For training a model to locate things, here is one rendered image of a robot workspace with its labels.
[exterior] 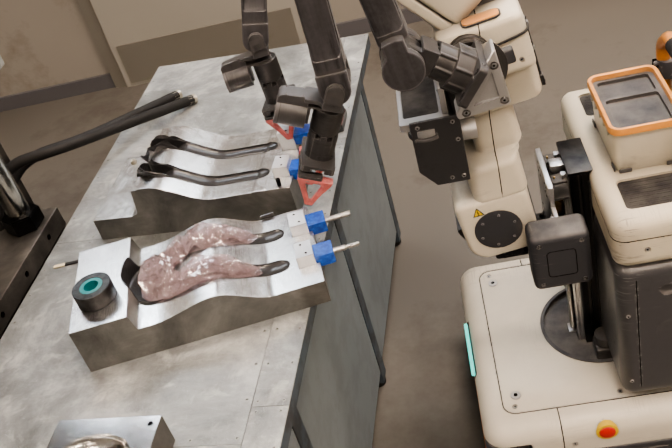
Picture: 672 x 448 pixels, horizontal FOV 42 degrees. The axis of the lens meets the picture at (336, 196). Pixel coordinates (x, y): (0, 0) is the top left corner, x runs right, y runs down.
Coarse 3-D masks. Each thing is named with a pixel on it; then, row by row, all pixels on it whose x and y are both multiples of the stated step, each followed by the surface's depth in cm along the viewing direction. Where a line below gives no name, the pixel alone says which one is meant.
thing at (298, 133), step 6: (282, 126) 205; (288, 126) 204; (306, 126) 204; (288, 132) 202; (294, 132) 204; (300, 132) 203; (306, 132) 202; (282, 138) 203; (294, 138) 203; (300, 138) 203; (282, 144) 204; (288, 144) 204; (294, 144) 204
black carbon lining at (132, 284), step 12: (264, 240) 186; (132, 264) 183; (252, 264) 178; (264, 264) 178; (276, 264) 178; (288, 264) 177; (120, 276) 177; (132, 276) 183; (264, 276) 175; (132, 288) 180; (144, 300) 176
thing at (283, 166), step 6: (276, 156) 199; (282, 156) 198; (288, 156) 198; (276, 162) 197; (282, 162) 196; (288, 162) 196; (294, 162) 197; (276, 168) 195; (282, 168) 195; (288, 168) 196; (294, 168) 195; (276, 174) 196; (282, 174) 196; (288, 174) 196; (294, 174) 196
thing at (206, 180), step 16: (160, 144) 209; (176, 144) 213; (192, 144) 213; (272, 144) 209; (176, 176) 203; (192, 176) 204; (208, 176) 204; (224, 176) 204; (240, 176) 202; (256, 176) 201
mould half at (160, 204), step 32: (192, 128) 217; (128, 160) 225; (160, 160) 206; (192, 160) 208; (224, 160) 209; (256, 160) 205; (128, 192) 213; (160, 192) 198; (192, 192) 199; (224, 192) 198; (256, 192) 194; (288, 192) 193; (96, 224) 207; (128, 224) 205; (160, 224) 204; (192, 224) 203
